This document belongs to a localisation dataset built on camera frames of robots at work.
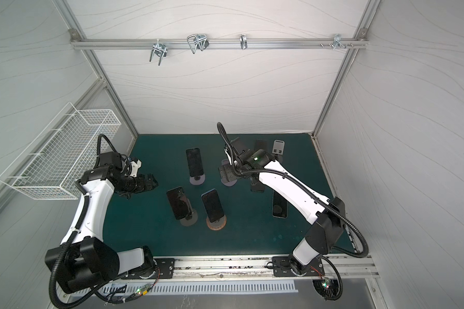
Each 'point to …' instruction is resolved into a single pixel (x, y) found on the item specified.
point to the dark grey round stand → (190, 219)
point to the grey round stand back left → (198, 179)
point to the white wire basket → (53, 164)
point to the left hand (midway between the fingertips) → (143, 186)
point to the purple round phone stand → (227, 173)
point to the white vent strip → (184, 287)
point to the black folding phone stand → (263, 145)
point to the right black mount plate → (285, 266)
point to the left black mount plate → (163, 268)
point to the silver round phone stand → (278, 148)
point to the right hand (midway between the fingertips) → (231, 169)
